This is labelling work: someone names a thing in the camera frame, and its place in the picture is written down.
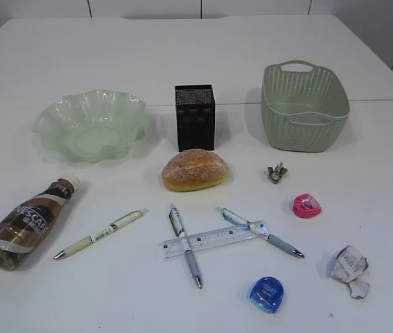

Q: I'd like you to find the green wavy glass plate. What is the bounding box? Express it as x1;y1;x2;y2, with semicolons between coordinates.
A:
33;89;150;162

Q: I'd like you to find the clear plastic ruler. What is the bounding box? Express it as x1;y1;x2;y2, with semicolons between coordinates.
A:
160;221;270;259

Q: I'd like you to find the pink pencil sharpener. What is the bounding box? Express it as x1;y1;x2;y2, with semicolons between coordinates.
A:
292;194;322;219

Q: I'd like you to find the grey pen on right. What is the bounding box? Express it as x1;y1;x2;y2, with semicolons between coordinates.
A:
216;206;305;259

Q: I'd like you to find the black mesh pen holder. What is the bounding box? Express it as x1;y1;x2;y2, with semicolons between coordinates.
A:
175;85;216;152

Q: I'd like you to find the cream pen on left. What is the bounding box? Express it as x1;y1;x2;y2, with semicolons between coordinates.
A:
53;208;149;261

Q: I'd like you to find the brown Nescafe coffee bottle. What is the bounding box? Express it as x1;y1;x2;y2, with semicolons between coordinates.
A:
0;173;80;271

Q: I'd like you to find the green woven plastic basket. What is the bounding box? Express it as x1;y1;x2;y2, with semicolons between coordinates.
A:
261;60;350;153

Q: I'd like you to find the large white paper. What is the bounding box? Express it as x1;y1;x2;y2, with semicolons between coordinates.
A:
326;245;369;284

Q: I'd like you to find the grey pen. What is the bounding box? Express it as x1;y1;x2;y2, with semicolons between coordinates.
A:
168;205;202;289
216;206;305;259

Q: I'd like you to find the grey pen in middle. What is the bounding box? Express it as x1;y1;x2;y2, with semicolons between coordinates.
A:
168;205;202;289

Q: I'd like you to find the small dark paper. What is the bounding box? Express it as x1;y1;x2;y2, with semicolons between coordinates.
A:
266;162;288;184

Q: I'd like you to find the small white paper scrap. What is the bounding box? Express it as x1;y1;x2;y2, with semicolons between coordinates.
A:
348;278;370;299

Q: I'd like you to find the sugared bread roll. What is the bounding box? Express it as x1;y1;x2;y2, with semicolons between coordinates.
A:
162;148;230;191

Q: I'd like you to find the blue pencil sharpener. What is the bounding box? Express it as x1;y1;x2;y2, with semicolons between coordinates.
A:
249;276;284;313

